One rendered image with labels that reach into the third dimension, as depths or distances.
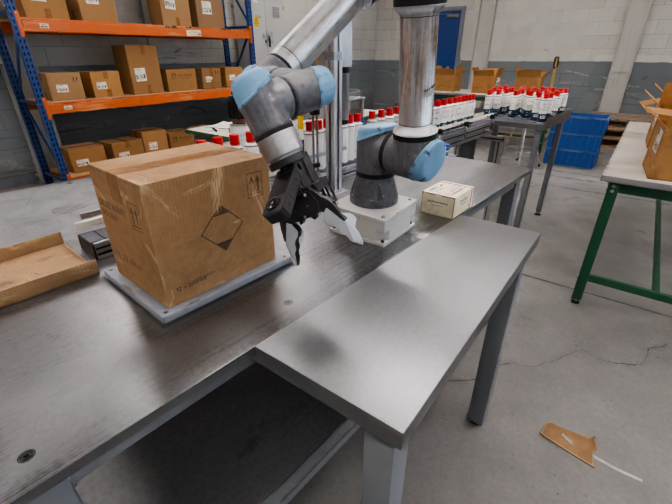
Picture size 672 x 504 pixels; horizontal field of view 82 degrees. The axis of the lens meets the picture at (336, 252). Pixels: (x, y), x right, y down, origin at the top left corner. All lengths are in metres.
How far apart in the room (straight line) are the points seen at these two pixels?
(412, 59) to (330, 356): 0.68
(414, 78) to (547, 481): 1.40
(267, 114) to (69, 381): 0.57
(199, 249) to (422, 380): 0.52
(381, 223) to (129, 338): 0.68
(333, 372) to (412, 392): 0.14
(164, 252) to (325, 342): 0.36
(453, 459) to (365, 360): 0.99
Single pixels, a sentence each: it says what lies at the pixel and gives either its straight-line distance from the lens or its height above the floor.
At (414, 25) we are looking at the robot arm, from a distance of 0.99.
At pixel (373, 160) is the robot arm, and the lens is 1.12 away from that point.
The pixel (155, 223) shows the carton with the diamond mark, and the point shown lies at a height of 1.04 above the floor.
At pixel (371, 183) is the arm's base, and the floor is 0.99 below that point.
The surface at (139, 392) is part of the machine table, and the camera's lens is 0.75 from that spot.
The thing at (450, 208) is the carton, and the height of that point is 0.87.
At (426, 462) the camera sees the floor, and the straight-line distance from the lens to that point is 1.64.
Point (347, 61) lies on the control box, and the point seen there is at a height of 1.30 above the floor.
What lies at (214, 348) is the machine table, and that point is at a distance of 0.79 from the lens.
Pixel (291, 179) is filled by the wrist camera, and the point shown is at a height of 1.14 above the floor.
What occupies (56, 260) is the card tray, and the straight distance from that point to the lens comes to 1.28.
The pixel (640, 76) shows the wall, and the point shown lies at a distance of 8.71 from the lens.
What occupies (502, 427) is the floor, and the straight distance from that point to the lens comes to 1.82.
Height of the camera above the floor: 1.33
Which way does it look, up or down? 27 degrees down
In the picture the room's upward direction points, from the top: straight up
